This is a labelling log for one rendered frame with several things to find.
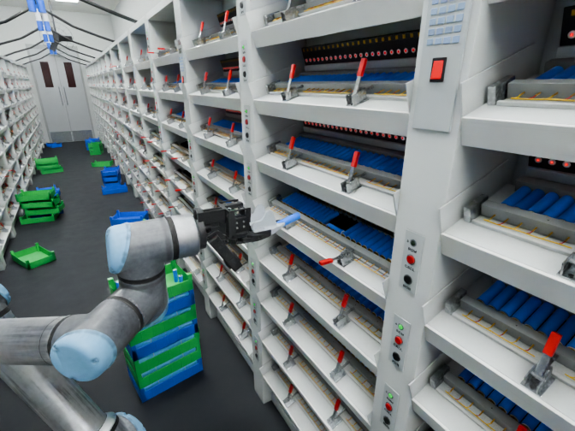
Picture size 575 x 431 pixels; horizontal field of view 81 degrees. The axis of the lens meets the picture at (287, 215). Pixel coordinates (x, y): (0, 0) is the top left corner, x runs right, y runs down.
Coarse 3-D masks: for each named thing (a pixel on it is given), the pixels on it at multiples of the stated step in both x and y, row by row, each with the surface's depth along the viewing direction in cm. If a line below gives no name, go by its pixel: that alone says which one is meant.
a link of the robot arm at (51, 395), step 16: (0, 288) 92; (0, 304) 91; (0, 368) 88; (16, 368) 89; (32, 368) 91; (48, 368) 94; (16, 384) 90; (32, 384) 91; (48, 384) 93; (64, 384) 96; (32, 400) 92; (48, 400) 93; (64, 400) 95; (80, 400) 98; (48, 416) 93; (64, 416) 94; (80, 416) 97; (96, 416) 100; (112, 416) 104; (128, 416) 108
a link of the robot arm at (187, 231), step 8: (176, 216) 68; (184, 216) 69; (192, 216) 69; (176, 224) 67; (184, 224) 67; (192, 224) 68; (176, 232) 66; (184, 232) 67; (192, 232) 67; (184, 240) 66; (192, 240) 67; (184, 248) 67; (192, 248) 68; (184, 256) 69
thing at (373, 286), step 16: (272, 192) 120; (288, 192) 124; (288, 240) 106; (304, 240) 98; (320, 240) 95; (320, 256) 90; (336, 256) 88; (336, 272) 86; (352, 272) 81; (368, 272) 80; (368, 288) 76; (384, 288) 70; (384, 304) 73
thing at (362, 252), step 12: (276, 204) 115; (300, 216) 104; (312, 228) 99; (324, 228) 95; (336, 240) 90; (348, 240) 88; (360, 252) 83; (372, 252) 81; (372, 264) 80; (384, 264) 77
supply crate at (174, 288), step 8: (168, 264) 164; (176, 264) 164; (168, 272) 165; (184, 272) 157; (112, 280) 147; (168, 280) 160; (184, 280) 160; (192, 280) 152; (112, 288) 145; (168, 288) 146; (176, 288) 148; (184, 288) 151; (192, 288) 154
